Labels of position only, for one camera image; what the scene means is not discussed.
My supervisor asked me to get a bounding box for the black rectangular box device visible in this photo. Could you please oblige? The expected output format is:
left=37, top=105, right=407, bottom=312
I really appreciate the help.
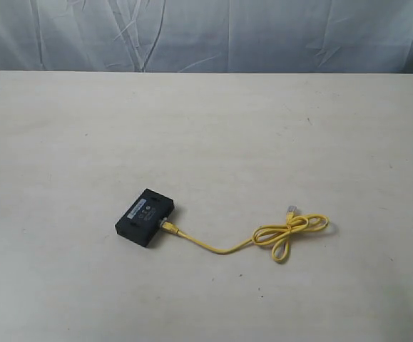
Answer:
left=115, top=189, right=175, bottom=247

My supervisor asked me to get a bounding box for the yellow ethernet cable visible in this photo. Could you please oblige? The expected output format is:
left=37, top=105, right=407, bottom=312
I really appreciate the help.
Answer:
left=160, top=204, right=331, bottom=264

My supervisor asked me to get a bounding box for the grey wrinkled backdrop cloth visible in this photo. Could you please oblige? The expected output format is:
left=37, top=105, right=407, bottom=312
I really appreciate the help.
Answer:
left=0, top=1, right=413, bottom=73

